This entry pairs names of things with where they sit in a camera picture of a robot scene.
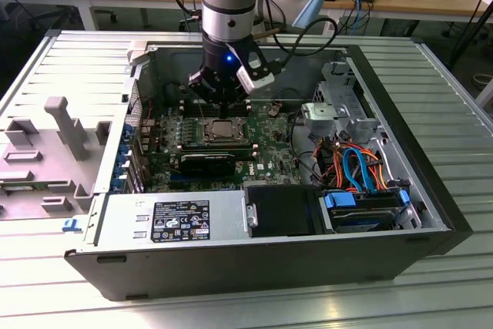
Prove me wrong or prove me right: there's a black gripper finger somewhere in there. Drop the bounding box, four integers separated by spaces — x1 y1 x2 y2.
187 66 229 119
226 73 252 119

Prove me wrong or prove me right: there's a metal socket cover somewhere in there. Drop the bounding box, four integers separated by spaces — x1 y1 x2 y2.
203 116 248 144

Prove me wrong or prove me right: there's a black RAM slot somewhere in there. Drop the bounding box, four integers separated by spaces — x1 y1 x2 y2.
179 145 257 150
180 101 252 107
180 97 252 103
179 142 257 148
180 108 252 115
180 104 252 111
179 139 257 145

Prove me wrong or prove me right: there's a CPU socket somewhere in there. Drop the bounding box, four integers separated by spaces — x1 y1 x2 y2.
202 115 250 146

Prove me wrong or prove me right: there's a green motherboard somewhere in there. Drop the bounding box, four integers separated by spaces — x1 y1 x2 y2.
140 107 309 193

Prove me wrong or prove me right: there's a black graphics card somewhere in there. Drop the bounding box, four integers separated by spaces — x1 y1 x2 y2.
177 150 236 176

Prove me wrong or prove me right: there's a silver perforated drive cage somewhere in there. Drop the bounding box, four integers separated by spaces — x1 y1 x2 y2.
312 59 382 147

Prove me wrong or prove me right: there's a power supply label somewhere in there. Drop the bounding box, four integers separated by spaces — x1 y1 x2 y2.
153 200 211 243

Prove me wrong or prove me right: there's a silver power supply unit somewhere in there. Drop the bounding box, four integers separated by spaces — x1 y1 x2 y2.
92 190 248 248

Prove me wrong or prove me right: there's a black PC case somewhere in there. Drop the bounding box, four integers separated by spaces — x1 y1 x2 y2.
63 30 474 302

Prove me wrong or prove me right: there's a hard disk in blue carrier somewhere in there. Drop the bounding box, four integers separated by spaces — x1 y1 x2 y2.
317 188 410 235

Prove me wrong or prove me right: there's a grey parts rack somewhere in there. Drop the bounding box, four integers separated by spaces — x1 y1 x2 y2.
0 96 113 223

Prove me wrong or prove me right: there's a black tripod leg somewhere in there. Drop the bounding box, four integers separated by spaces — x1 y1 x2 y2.
448 0 493 72

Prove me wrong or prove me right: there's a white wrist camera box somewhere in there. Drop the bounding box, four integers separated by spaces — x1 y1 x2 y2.
234 49 276 96

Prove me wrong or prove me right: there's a thin black fan wire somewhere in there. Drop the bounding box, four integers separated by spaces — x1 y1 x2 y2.
271 87 309 99

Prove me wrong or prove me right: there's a brown gripper cable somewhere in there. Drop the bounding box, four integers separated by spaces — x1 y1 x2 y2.
253 27 280 42

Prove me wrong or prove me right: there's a black camera cable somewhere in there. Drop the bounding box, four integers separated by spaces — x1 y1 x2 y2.
254 0 340 72

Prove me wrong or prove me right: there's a grey metal corner bracket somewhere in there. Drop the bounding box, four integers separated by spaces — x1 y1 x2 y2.
125 39 150 66

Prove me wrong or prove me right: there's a silver drive bracket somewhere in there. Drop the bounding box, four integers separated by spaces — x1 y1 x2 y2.
300 101 347 136

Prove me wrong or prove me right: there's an orange red wire bundle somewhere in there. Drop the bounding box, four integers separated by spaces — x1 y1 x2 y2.
314 138 388 193

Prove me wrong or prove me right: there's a blue flat wire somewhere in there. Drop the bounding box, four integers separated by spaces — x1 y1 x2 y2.
341 146 382 196

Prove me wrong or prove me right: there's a blue cable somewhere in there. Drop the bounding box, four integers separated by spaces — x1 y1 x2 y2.
352 0 373 24

